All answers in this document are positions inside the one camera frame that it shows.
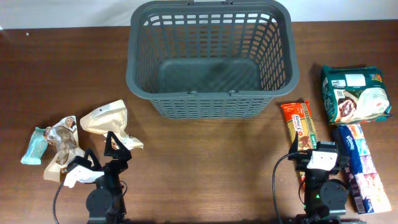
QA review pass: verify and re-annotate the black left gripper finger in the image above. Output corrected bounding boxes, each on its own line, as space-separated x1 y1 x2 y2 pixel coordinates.
104 131 132 161
67 149 102 171

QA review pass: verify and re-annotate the cream snack bag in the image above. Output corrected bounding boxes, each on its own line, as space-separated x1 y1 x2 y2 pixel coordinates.
80 100 144 150

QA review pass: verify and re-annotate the green tortilla wrap package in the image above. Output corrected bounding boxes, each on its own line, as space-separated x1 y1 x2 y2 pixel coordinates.
321 65 392 125

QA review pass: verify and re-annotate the blue Kleenex tissue multipack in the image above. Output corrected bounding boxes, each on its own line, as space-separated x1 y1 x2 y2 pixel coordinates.
333 124 392 214

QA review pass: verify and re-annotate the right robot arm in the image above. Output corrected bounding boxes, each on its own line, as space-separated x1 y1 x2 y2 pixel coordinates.
288 134 349 224

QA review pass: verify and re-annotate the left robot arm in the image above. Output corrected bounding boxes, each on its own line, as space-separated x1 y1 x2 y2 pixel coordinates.
63 131 131 223

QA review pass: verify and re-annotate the cream brown snack wrapper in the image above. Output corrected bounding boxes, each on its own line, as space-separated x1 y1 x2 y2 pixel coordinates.
44 116 85 182

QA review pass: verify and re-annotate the teal snack bar wrapper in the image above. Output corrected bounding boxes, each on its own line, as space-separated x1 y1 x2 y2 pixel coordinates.
21 127 48 165

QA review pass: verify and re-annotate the grey plastic basket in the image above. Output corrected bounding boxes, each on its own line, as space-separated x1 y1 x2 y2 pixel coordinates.
126 0 300 119

